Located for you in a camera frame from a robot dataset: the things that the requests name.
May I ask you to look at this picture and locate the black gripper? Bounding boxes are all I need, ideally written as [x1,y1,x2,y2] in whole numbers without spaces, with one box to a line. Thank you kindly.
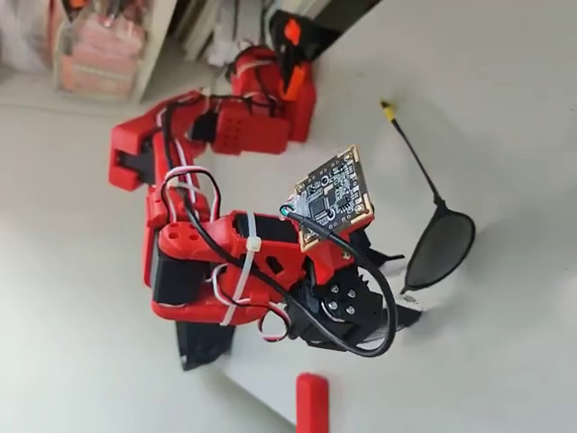
[288,227,426,357]

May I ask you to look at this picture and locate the red rectangular block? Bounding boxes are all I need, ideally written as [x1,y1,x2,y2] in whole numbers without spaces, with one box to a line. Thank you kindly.
[296,372,331,433]

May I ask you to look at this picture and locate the black round sunglasses yellow-taped temples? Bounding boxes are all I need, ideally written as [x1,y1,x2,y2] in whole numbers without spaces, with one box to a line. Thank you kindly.
[380,98,477,297]

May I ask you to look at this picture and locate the white zip tie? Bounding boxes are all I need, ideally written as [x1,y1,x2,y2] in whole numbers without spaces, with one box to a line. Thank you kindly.
[223,215,262,327]

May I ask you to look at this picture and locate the wrist camera board red mount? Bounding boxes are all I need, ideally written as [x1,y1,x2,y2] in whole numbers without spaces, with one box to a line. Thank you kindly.
[279,143,376,290]

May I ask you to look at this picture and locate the black orange table clamp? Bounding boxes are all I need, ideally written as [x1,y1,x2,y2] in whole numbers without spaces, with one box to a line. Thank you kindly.
[269,8,348,104]

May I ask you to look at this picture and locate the pink plastic storage container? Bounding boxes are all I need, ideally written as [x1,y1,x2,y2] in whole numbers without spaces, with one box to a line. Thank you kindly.
[52,0,151,99]

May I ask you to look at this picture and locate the black camera cable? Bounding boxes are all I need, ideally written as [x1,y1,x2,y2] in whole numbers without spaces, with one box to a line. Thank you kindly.
[161,173,398,358]

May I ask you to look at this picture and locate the red perforated arm base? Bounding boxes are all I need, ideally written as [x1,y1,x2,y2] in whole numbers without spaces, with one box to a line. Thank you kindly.
[229,44,317,144]

